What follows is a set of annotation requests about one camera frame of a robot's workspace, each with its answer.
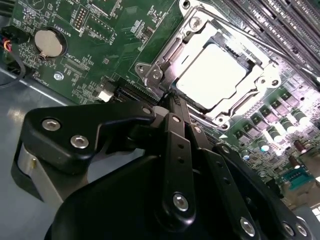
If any silver CPU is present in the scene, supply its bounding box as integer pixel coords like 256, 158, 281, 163
177, 44, 254, 111

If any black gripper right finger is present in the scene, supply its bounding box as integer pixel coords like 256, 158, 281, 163
174, 94, 313, 240

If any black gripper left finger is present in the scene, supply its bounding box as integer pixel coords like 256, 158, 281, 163
11, 94, 197, 222

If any metal socket cover frame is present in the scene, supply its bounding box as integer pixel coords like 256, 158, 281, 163
156, 9, 278, 121

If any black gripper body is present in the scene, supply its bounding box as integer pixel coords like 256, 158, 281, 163
51, 149, 242, 240

